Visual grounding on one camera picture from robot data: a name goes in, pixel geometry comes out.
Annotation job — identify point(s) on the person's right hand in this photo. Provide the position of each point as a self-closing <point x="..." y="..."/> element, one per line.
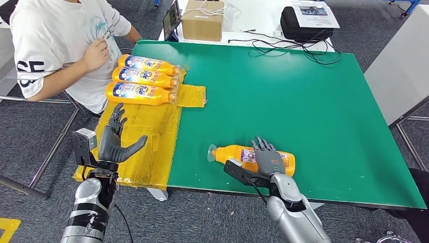
<point x="96" y="55"/>

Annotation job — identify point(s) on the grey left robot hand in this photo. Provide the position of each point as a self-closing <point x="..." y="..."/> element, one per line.
<point x="112" y="147"/>

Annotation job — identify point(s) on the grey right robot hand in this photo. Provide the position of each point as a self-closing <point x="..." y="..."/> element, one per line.
<point x="268" y="161"/>

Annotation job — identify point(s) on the orange plastic detergent bottle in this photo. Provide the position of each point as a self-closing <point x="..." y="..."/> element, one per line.
<point x="140" y="94"/>
<point x="234" y="156"/>
<point x="144" y="77"/>
<point x="147" y="64"/>

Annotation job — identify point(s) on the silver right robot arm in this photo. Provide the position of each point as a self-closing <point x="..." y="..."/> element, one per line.
<point x="291" y="211"/>

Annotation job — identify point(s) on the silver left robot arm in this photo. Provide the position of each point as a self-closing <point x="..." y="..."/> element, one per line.
<point x="90" y="208"/>

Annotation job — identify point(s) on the person's left forearm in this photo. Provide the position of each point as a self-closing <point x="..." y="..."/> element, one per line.
<point x="133" y="35"/>

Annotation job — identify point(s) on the person's right forearm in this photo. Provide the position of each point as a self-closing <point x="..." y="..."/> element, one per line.
<point x="58" y="82"/>

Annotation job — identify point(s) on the yellow taped cardboard mat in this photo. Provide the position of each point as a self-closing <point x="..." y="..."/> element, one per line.
<point x="151" y="134"/>

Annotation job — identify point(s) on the black stool seat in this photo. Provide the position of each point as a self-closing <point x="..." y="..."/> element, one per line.
<point x="91" y="112"/>

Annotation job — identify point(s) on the white table foot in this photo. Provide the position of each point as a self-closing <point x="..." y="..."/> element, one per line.
<point x="157" y="195"/>
<point x="316" y="205"/>

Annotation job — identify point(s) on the black tablet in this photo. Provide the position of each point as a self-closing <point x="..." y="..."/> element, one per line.
<point x="171" y="19"/>

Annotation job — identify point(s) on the grey metal table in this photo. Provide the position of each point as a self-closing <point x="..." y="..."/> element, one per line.
<point x="6" y="67"/>

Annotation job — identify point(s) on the black bag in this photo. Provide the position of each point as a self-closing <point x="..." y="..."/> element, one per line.
<point x="6" y="10"/>

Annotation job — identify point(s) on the brown cardboard box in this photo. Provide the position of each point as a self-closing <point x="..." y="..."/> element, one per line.
<point x="202" y="22"/>

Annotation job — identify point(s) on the small white adapter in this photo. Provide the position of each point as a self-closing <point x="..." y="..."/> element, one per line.
<point x="277" y="34"/>

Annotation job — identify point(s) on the yellow floor tape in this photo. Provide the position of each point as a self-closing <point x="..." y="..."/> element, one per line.
<point x="8" y="228"/>

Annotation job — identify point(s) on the black zip case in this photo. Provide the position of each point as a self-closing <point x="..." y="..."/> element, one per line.
<point x="292" y="31"/>

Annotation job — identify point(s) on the white table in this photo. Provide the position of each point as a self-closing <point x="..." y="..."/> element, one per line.
<point x="256" y="16"/>

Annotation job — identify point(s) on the white printed paper sheet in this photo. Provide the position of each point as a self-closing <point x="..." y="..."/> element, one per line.
<point x="316" y="17"/>

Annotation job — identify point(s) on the pale grey table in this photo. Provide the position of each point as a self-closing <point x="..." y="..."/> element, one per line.
<point x="399" y="67"/>

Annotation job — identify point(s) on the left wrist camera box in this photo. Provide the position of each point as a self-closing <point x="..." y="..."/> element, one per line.
<point x="83" y="146"/>

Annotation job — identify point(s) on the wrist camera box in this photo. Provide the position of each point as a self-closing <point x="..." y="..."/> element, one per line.
<point x="241" y="172"/>
<point x="83" y="146"/>

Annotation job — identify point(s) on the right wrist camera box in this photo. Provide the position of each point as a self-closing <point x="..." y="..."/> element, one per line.
<point x="241" y="172"/>

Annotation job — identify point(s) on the chrome metal frame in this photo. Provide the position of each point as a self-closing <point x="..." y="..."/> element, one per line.
<point x="385" y="238"/>

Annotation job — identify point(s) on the blue metal frame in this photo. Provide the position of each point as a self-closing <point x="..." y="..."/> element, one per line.
<point x="409" y="5"/>

